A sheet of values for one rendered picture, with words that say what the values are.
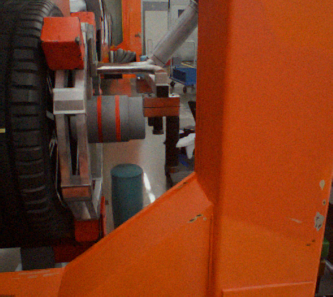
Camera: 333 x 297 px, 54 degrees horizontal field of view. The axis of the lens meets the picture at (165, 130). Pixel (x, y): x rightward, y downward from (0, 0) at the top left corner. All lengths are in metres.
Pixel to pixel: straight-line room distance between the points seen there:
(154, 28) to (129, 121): 11.56
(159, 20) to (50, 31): 11.81
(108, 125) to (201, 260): 0.52
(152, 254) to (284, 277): 0.20
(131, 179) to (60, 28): 0.41
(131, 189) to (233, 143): 0.52
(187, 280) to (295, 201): 0.20
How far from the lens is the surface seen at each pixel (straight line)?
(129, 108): 0.94
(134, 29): 4.58
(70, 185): 0.78
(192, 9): 1.27
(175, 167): 0.85
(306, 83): 0.44
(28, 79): 0.71
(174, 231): 0.48
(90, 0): 3.76
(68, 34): 0.71
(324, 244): 0.83
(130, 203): 0.91
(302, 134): 0.46
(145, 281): 0.53
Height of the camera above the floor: 1.09
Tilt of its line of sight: 16 degrees down
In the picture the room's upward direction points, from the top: straight up
